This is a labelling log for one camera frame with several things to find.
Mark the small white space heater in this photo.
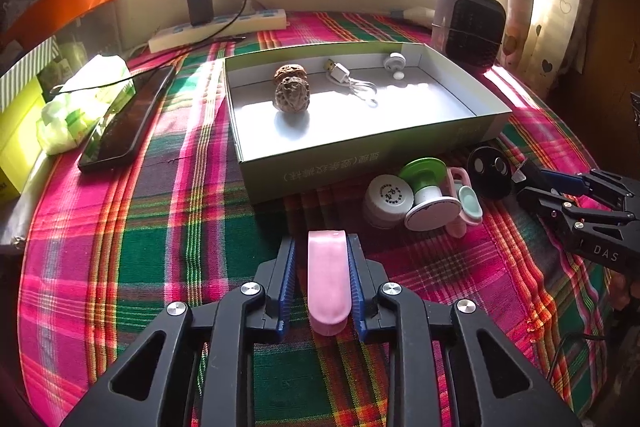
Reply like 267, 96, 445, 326
431, 0, 507, 70

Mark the green white spool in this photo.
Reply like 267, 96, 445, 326
398, 157, 462, 233

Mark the yellow-green box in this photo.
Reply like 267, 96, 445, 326
0, 77, 51, 202

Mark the white power strip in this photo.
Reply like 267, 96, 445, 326
148, 8, 288, 54

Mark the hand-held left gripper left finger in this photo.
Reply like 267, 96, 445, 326
60, 234, 297, 427

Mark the thin black cable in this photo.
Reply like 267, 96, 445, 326
544, 331, 608, 385

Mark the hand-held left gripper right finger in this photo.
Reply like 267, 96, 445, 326
346, 233, 583, 427

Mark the glass tank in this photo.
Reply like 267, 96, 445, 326
52, 2, 126, 68

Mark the black round device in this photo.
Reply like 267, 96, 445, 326
467, 146, 516, 200

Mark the plain pink clip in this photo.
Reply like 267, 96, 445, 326
306, 229, 355, 336

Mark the white round suction hook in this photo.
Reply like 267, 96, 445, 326
382, 53, 408, 82

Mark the green white cardboard box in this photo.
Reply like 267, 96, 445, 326
223, 41, 513, 206

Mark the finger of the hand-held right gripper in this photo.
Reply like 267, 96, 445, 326
541, 167, 640, 212
516, 186, 640, 249

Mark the black charger adapter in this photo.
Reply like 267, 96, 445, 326
186, 0, 214, 28

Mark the plaid tablecloth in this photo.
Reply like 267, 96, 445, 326
20, 9, 613, 427

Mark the brown walnut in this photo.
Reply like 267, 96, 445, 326
272, 76, 312, 112
272, 63, 306, 88

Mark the striped box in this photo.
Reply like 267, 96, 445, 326
0, 36, 61, 100

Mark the white USB cable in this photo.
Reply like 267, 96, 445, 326
322, 58, 379, 108

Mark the dark wooden cabinet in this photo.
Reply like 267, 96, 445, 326
547, 0, 640, 168

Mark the black smartphone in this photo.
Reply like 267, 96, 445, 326
77, 66, 178, 172

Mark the green tissue packet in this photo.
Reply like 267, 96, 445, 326
37, 55, 137, 156

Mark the pink clip with pale pad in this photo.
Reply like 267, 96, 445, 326
446, 167, 484, 239

